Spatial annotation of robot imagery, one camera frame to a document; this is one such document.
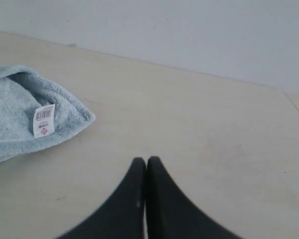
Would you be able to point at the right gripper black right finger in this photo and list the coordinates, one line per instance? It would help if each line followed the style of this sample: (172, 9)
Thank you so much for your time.
(170, 214)

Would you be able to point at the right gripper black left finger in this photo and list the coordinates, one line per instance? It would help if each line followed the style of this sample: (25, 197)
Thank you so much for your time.
(121, 216)

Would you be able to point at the light blue terry towel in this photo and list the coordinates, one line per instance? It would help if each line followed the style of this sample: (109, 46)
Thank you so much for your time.
(22, 91)

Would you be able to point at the white towel care label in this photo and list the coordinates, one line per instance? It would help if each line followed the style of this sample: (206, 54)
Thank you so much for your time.
(43, 121)

